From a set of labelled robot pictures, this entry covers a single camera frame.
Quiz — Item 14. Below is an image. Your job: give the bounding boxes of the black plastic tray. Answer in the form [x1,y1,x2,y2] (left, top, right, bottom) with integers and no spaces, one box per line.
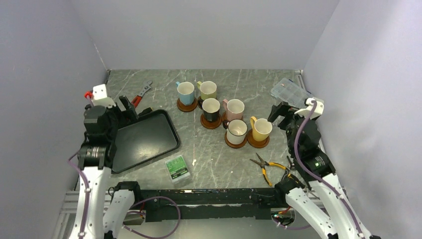
[111,109,180,174]

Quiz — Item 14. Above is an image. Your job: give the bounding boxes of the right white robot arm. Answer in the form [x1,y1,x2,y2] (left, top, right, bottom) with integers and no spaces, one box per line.
[268,98,377,239]

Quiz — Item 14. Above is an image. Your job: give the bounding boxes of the light blue mug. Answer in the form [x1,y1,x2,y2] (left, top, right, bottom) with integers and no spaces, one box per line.
[176,82,195,106]

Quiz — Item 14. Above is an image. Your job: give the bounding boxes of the clear plastic organizer box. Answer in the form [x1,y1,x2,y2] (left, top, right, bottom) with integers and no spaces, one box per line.
[270,78,314,109]

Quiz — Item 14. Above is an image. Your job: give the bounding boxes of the black mug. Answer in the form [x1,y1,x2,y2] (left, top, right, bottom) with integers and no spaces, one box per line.
[202,98,220,122]

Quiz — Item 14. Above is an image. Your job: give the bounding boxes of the pink mug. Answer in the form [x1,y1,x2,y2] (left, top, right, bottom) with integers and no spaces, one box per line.
[222,99,245,121]

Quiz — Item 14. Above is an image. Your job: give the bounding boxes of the brown coaster five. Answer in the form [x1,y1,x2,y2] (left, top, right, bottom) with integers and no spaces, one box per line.
[246,130,270,148]

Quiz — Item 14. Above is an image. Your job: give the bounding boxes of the black yellow screwdriver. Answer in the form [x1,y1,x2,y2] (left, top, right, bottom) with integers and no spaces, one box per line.
[138,108,153,117]

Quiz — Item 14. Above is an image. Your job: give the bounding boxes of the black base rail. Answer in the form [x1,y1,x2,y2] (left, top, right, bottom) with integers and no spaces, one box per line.
[130,188,288,222]

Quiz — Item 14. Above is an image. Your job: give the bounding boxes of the yellow-green mug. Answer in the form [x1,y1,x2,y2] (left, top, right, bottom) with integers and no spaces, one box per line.
[197,81,217,100]

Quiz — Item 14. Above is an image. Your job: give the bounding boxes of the black handled pliers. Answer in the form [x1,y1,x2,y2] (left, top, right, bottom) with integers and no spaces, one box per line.
[286,156,296,170]

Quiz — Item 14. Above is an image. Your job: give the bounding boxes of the red handled wrench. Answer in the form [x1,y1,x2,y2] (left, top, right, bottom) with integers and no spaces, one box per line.
[131,81,152,108]

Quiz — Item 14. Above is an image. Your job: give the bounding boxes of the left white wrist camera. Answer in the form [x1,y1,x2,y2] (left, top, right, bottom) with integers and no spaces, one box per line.
[84,84,116,108]

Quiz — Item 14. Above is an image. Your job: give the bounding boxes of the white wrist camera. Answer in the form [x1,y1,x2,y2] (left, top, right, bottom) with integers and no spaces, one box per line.
[84,84,116,108]
[294,98,324,120]

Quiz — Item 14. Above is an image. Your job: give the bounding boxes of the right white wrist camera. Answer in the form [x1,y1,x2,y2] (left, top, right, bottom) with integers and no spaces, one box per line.
[294,98,324,120]

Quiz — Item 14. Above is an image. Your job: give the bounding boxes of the brown coaster six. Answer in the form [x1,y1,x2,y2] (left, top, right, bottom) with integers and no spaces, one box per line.
[224,132,247,149]

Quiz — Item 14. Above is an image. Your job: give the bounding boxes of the brown coaster three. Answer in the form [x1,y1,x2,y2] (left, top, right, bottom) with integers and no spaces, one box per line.
[200,114,222,129]

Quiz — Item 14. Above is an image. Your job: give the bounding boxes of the orange-yellow mug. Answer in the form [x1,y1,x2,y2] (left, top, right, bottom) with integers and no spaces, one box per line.
[250,116,273,142]

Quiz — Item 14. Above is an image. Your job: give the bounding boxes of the green screw box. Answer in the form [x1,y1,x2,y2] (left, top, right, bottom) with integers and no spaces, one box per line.
[165,155,191,184]

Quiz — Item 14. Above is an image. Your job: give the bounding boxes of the brown coaster one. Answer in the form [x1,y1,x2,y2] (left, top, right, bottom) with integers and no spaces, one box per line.
[177,98,198,113]

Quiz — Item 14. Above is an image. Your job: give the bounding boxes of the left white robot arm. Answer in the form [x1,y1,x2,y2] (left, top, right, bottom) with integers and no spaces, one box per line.
[69,96,143,239]

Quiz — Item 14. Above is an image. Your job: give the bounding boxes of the white ribbed black-rimmed mug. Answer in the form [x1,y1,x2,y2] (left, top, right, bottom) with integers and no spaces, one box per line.
[223,119,248,144]

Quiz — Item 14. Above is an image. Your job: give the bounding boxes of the yellow handled pliers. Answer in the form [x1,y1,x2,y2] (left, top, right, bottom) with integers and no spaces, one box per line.
[250,153,291,187]

